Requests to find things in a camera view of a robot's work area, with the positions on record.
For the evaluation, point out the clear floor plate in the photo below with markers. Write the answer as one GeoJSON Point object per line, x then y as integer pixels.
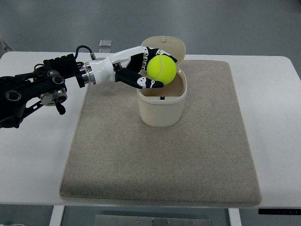
{"type": "Point", "coordinates": [105, 43]}
{"type": "Point", "coordinates": [105, 50]}

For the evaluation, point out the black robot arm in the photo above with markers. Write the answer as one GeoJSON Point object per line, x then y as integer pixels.
{"type": "Point", "coordinates": [23, 94]}

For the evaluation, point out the cream lidded bin box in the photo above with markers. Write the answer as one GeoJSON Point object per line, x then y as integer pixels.
{"type": "Point", "coordinates": [163, 107]}

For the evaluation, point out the yellow tennis ball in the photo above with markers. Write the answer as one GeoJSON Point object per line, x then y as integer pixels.
{"type": "Point", "coordinates": [162, 68]}

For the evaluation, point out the white table leg left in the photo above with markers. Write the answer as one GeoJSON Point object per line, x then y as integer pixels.
{"type": "Point", "coordinates": [57, 215]}

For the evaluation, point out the white table leg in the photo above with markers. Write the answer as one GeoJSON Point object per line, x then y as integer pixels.
{"type": "Point", "coordinates": [234, 217]}
{"type": "Point", "coordinates": [57, 215]}

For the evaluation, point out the clear floor plate upper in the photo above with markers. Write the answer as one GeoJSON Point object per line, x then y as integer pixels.
{"type": "Point", "coordinates": [105, 43]}

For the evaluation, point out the white table leg right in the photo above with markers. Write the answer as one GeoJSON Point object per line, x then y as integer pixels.
{"type": "Point", "coordinates": [234, 217]}

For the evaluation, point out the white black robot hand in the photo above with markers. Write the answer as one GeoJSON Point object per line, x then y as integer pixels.
{"type": "Point", "coordinates": [125, 66]}

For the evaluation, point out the grey felt mat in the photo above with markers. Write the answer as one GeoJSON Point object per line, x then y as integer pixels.
{"type": "Point", "coordinates": [204, 159]}

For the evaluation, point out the metal base plate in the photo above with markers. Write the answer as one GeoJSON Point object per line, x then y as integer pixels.
{"type": "Point", "coordinates": [115, 220]}

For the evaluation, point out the black desk control panel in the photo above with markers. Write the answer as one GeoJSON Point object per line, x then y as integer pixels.
{"type": "Point", "coordinates": [290, 212]}

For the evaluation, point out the clear floor plate lower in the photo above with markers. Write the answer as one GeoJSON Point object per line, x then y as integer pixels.
{"type": "Point", "coordinates": [105, 50]}

